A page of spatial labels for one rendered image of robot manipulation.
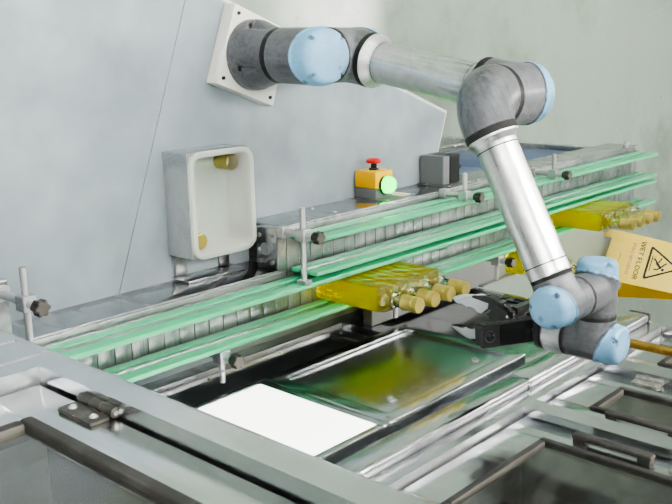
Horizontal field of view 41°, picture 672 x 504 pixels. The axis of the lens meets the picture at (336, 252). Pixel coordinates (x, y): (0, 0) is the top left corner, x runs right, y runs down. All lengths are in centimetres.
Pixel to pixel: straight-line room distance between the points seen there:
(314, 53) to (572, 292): 70
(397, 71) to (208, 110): 42
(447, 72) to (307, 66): 28
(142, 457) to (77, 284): 104
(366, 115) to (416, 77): 54
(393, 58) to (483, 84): 31
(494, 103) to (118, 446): 99
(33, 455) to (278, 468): 24
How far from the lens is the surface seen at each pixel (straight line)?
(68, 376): 97
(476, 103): 160
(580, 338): 172
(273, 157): 212
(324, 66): 185
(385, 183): 228
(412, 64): 185
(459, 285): 205
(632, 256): 527
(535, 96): 170
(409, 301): 192
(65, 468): 83
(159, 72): 190
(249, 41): 194
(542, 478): 160
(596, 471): 164
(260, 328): 190
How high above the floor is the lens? 228
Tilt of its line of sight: 41 degrees down
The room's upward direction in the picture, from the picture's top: 101 degrees clockwise
